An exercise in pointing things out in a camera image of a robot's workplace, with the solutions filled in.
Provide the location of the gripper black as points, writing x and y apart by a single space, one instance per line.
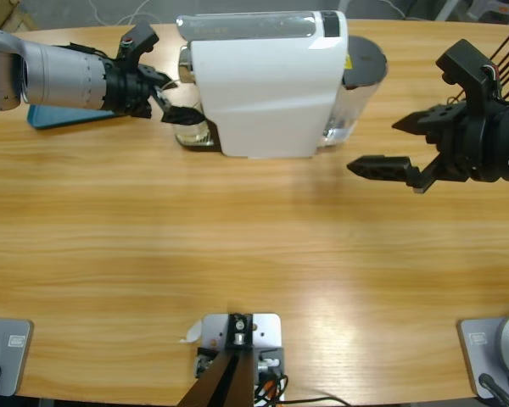
127 89
483 144

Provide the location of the white tape strip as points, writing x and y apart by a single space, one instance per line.
193 332

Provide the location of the wooden board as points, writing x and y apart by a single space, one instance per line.
4 17

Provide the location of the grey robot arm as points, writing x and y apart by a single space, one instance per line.
492 339
55 78

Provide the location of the water tank with black lid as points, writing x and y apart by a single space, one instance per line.
365 59

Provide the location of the white mount with dark post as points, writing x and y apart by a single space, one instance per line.
263 330

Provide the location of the teal plastic tray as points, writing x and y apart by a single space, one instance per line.
51 118

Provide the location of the white capsule coffee machine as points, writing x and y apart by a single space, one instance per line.
263 93

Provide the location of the grey coffee machine lever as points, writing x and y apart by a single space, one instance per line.
246 25

